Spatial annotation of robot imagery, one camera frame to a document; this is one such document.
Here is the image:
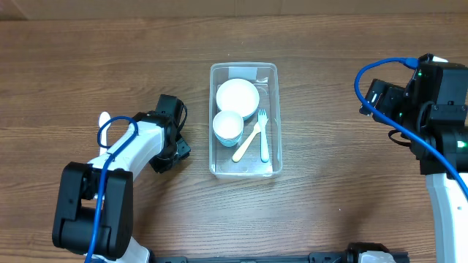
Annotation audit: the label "blue cup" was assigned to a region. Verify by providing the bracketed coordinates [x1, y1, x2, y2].
[216, 136, 241, 148]

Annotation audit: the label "pink cup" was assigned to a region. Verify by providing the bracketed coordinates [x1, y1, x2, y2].
[212, 110, 244, 140]

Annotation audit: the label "yellow fork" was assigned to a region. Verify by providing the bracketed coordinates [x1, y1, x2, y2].
[232, 123, 260, 163]

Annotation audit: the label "white spoon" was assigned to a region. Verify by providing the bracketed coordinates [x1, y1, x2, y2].
[98, 111, 111, 155]

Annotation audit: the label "white bowl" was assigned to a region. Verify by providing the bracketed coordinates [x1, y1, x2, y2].
[216, 78, 260, 120]

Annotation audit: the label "light blue fork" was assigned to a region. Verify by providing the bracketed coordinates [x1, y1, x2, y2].
[257, 109, 269, 163]

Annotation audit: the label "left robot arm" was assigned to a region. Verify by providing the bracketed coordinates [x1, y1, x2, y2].
[52, 108, 189, 262]

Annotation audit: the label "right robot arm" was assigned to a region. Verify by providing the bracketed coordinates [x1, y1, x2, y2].
[360, 77, 467, 262]

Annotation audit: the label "clear plastic container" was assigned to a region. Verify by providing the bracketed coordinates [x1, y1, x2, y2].
[208, 62, 283, 178]

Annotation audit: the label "right blue cable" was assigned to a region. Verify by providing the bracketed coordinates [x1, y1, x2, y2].
[353, 57, 468, 200]

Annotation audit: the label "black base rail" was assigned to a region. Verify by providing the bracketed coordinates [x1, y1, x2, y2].
[149, 242, 410, 263]

